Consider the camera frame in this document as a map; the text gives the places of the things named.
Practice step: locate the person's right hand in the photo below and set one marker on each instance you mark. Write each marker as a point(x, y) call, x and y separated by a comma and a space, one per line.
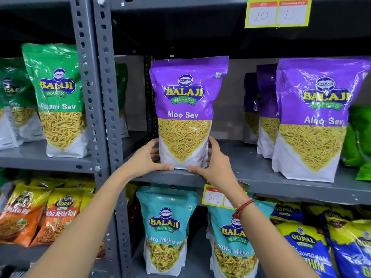
point(220, 172)

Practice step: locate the person's left hand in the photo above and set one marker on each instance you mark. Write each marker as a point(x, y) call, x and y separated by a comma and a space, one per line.
point(142, 163)

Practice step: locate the person's right thumb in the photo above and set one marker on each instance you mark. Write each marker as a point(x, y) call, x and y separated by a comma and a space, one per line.
point(198, 170)

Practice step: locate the person's left thumb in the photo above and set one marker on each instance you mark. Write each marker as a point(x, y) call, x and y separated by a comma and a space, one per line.
point(163, 167)

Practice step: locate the purple snack packet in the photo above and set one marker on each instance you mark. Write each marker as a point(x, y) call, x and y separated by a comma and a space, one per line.
point(185, 112)
point(268, 112)
point(250, 112)
point(316, 127)

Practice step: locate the person's left forearm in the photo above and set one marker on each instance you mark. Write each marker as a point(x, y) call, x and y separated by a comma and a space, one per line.
point(84, 225)

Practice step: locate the person's right forearm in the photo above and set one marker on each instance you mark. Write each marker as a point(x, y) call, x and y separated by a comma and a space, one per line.
point(269, 243)

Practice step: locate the small yellow price tag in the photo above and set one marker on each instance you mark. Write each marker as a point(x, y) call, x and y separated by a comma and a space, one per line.
point(213, 196)

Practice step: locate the teal snack packet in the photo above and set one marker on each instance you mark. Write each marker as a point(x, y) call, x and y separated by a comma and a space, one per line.
point(232, 246)
point(166, 225)

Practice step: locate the grey metal shelf rack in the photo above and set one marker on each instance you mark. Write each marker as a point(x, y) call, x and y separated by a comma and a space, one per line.
point(87, 83)
point(260, 173)

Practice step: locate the green snack packet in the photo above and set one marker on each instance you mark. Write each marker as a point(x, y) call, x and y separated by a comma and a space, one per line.
point(59, 107)
point(122, 92)
point(7, 130)
point(18, 92)

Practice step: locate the blue and yellow snack packet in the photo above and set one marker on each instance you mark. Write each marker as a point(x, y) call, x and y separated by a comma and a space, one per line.
point(287, 211)
point(333, 212)
point(308, 248)
point(352, 246)

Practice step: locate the orange and yellow snack packet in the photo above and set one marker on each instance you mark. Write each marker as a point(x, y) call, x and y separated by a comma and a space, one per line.
point(56, 217)
point(20, 214)

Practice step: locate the plain green packet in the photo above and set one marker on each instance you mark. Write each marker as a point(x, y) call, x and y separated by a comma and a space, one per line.
point(364, 172)
point(358, 136)

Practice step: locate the large yellow price tag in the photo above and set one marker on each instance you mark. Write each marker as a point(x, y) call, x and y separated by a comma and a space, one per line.
point(278, 11)

